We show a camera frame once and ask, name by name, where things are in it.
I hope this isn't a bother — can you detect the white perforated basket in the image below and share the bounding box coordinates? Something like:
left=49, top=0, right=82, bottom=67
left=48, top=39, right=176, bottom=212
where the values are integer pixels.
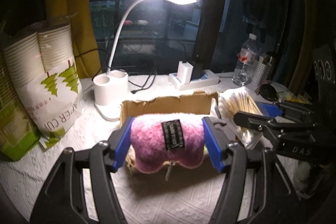
left=252, top=56, right=273, bottom=85

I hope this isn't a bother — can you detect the black round lid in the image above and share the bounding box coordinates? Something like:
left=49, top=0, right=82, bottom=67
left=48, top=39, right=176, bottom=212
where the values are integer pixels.
left=259, top=83, right=279, bottom=102

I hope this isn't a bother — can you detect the white power strip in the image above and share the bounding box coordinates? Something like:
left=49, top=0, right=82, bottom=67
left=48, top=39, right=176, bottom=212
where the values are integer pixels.
left=168, top=70, right=220, bottom=90

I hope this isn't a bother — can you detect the dark power adapter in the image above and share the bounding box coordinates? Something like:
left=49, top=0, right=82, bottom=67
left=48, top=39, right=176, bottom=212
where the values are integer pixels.
left=189, top=55, right=203, bottom=80

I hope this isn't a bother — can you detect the cotton swab pack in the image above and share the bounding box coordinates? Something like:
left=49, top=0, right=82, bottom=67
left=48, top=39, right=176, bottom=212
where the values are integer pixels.
left=217, top=88, right=266, bottom=150

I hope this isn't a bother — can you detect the pink fuzzy pouch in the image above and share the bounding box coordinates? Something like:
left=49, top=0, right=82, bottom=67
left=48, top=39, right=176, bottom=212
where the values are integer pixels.
left=130, top=113, right=205, bottom=174

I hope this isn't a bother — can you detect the green snack package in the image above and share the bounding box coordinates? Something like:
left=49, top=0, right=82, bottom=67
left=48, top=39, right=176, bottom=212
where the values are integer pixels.
left=1, top=35, right=41, bottom=161

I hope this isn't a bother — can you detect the clear water bottle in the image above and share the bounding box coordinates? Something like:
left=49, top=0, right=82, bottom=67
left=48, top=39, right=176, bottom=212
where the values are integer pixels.
left=232, top=34, right=259, bottom=86

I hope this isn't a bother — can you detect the black charger cable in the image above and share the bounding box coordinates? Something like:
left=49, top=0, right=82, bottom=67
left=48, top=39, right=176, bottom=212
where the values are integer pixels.
left=75, top=16, right=158, bottom=94

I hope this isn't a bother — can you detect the white usb charger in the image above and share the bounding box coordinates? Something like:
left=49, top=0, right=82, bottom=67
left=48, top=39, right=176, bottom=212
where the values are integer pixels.
left=177, top=61, right=193, bottom=84

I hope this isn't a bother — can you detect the white desk lamp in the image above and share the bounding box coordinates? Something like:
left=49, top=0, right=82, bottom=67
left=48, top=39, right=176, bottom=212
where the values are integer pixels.
left=93, top=0, right=201, bottom=122

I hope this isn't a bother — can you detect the paper cup pack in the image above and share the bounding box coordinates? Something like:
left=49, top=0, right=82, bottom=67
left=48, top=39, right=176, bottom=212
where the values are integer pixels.
left=3, top=23, right=83, bottom=149

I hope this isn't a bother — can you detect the open cardboard box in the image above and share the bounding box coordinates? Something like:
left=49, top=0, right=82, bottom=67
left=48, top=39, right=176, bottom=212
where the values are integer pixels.
left=120, top=92, right=218, bottom=173

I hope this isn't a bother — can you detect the yellow tissue pack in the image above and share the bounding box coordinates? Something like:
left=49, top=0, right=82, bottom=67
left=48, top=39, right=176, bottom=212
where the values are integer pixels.
left=277, top=91, right=311, bottom=104

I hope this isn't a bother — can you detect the yellow curtain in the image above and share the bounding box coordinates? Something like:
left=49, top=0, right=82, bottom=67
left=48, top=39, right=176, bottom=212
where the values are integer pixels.
left=45, top=0, right=101, bottom=79

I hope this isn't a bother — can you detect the white embossed table cloth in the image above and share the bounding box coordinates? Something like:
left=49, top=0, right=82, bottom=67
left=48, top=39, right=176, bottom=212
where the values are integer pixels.
left=1, top=79, right=225, bottom=223

